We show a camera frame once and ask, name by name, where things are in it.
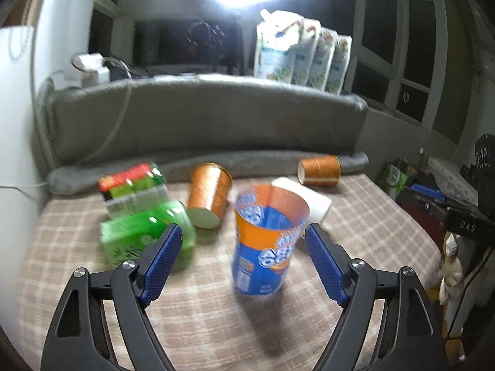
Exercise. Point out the blue and orange paper cup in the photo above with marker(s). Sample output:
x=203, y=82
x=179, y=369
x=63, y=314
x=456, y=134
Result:
x=263, y=262

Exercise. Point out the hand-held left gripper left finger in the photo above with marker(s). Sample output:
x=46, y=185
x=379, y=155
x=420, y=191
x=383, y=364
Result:
x=161, y=264

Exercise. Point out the green packet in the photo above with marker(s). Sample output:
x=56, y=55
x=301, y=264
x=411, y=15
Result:
x=131, y=235

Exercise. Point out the small orange can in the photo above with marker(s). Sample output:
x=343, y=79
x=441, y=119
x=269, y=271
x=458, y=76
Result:
x=321, y=170

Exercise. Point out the white power adapter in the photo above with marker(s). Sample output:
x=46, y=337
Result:
x=91, y=70

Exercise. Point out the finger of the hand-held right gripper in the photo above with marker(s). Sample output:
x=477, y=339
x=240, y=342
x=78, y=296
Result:
x=431, y=203

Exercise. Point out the red and green snack pack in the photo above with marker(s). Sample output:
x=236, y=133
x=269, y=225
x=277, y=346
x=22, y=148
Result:
x=131, y=185

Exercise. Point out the checked beige blanket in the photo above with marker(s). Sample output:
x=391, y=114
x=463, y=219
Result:
x=359, y=239

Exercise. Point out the grey cushion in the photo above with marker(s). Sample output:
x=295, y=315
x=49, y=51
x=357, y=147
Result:
x=209, y=119

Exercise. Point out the white crumpled cloth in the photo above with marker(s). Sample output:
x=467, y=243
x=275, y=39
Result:
x=452, y=270

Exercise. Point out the tall orange cup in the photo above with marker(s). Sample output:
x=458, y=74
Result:
x=209, y=189

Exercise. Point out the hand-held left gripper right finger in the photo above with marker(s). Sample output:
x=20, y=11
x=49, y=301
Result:
x=325, y=264

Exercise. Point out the dark furniture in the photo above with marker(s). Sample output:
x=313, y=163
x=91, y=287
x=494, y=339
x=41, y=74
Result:
x=185, y=46

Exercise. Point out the green carton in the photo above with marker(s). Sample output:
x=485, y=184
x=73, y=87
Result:
x=394, y=179

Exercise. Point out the white tissue roll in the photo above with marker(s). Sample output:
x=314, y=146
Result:
x=315, y=201

